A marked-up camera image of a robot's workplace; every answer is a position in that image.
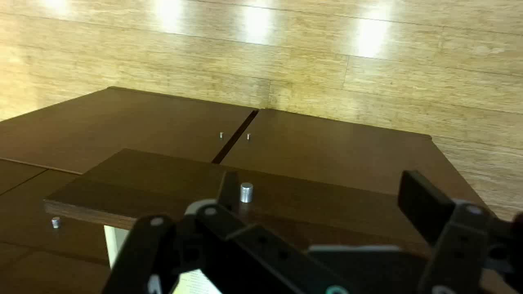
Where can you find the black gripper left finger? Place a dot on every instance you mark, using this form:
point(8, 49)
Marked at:
point(255, 245)

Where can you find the tiny silver door knob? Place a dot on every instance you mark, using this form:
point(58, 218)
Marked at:
point(246, 136)
point(220, 134)

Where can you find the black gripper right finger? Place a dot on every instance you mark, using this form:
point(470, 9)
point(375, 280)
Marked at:
point(457, 245)

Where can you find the brown wooden cabinet unit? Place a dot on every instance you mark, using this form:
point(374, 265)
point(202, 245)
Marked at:
point(225, 152)

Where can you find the small silver drawer knob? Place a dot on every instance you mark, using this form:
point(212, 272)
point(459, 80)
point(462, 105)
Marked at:
point(245, 192)
point(55, 223)

